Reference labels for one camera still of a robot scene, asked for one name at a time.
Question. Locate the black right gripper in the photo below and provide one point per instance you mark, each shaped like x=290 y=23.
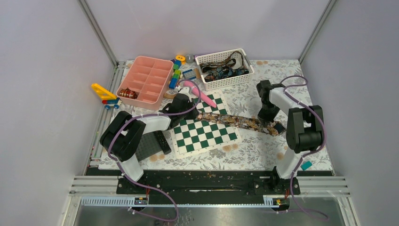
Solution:
x=262 y=116

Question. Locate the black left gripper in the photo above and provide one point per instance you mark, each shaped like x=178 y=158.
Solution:
x=194 y=114

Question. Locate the brown floral patterned tie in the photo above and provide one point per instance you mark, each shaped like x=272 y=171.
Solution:
x=273 y=128

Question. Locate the pink divided organizer tray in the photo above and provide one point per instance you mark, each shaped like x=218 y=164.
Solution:
x=149 y=78

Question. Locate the white perforated plastic basket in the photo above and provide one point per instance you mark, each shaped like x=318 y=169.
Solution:
x=232 y=58

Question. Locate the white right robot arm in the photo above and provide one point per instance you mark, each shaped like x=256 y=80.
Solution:
x=305 y=128

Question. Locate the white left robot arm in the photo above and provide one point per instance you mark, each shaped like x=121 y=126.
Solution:
x=122 y=137

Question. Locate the wooden arch block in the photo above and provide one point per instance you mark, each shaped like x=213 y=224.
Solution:
x=170 y=94

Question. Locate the blue grey lego brick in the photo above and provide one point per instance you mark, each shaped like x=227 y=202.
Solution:
x=189 y=74

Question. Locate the wooden rectangular block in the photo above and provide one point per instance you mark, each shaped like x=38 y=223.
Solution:
x=197 y=74

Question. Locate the green white chessboard mat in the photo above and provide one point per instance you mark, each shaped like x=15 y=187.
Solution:
x=191 y=137

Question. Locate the colourful lego block vehicle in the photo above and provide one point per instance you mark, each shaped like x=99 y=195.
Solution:
x=177 y=63

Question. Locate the purple glitter microphone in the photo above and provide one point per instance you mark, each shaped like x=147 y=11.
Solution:
x=189 y=58

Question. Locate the blue patterned tie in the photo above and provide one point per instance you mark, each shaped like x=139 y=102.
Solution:
x=224 y=73

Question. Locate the grey lego baseplate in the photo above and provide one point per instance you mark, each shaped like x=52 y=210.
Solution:
x=148 y=146

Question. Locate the rolled red patterned tie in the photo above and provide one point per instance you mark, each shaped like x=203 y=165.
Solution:
x=128 y=93

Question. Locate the small teal block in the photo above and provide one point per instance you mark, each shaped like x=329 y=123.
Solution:
x=306 y=165

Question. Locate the yellow toy crane car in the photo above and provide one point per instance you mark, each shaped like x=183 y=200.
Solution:
x=109 y=100

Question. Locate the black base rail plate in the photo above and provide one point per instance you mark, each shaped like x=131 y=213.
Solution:
x=219 y=187

